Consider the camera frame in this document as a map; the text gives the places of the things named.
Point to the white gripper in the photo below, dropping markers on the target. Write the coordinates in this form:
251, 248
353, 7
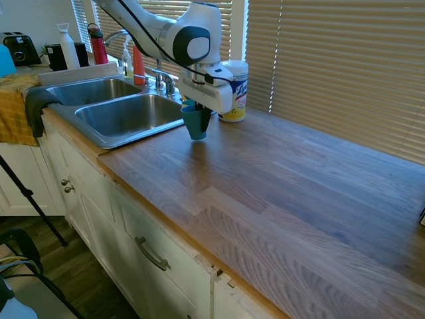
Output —
206, 94

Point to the blue mug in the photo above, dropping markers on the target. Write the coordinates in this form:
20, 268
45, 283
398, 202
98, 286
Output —
192, 124

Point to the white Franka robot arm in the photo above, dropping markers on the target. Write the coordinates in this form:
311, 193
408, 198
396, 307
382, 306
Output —
199, 20

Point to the stainless steel double sink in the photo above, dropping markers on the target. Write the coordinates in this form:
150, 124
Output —
126, 116

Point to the green and yellow sponge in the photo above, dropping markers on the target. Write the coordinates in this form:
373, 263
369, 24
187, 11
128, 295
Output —
187, 100

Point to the Lysol wipes canister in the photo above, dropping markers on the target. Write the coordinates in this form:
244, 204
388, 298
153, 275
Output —
239, 99

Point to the chrome faucet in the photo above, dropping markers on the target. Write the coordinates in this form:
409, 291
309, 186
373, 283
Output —
167, 83

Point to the orange bottle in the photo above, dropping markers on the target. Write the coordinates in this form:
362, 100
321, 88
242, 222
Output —
138, 69

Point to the clear soap bottle yellow liquid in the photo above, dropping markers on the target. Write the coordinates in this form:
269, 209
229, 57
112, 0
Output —
127, 68

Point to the beige window blind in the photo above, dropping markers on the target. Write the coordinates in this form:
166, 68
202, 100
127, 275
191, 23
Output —
81, 23
332, 66
166, 10

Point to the red water bottle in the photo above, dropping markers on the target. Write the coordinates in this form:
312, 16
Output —
99, 50

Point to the white kitchen cabinet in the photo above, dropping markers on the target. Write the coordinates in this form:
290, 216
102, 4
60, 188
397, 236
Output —
109, 226

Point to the white water bottle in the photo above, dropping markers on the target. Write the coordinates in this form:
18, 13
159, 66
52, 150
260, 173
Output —
69, 50

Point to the round metal cabinet knob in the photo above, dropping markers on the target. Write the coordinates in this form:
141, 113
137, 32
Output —
65, 182
69, 189

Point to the black kitchen appliance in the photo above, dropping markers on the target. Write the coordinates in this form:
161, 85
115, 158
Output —
56, 60

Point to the grey cloth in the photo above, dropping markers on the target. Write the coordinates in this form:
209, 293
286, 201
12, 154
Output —
34, 106

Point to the small green plant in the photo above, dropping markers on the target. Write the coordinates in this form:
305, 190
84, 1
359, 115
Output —
44, 50

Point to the yellow patterned cloth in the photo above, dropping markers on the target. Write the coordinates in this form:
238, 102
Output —
13, 109

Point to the black toaster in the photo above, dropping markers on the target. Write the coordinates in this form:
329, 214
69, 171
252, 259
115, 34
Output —
20, 50

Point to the black tripod leg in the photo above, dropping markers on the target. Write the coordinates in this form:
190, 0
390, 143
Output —
33, 206

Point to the light blue plastic object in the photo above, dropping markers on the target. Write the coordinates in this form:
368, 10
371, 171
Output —
6, 61

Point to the white window frame post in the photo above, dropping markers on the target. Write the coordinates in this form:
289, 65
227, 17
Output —
239, 30

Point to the black cart frame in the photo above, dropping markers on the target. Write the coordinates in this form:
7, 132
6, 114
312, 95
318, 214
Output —
25, 244

